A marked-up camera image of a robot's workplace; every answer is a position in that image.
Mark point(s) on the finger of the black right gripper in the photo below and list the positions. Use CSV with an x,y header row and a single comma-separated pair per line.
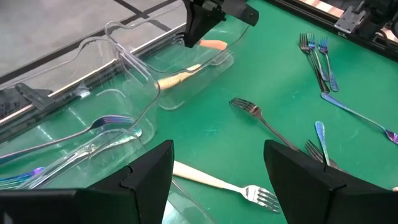
x,y
199,25

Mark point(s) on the iridescent spoons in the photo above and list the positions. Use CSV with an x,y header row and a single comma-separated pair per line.
x,y
28,175

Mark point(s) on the dark metal fork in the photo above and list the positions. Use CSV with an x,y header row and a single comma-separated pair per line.
x,y
314,151
248,107
304,43

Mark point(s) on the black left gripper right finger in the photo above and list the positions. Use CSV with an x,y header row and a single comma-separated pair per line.
x,y
304,193

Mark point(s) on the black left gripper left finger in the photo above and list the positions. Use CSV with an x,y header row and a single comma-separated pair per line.
x,y
140,199

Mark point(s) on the clear plastic bin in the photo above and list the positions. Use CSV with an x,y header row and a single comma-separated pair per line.
x,y
186,205
174,99
130,81

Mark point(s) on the grey metal mounting bracket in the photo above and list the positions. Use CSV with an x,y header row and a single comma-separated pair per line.
x,y
348,20

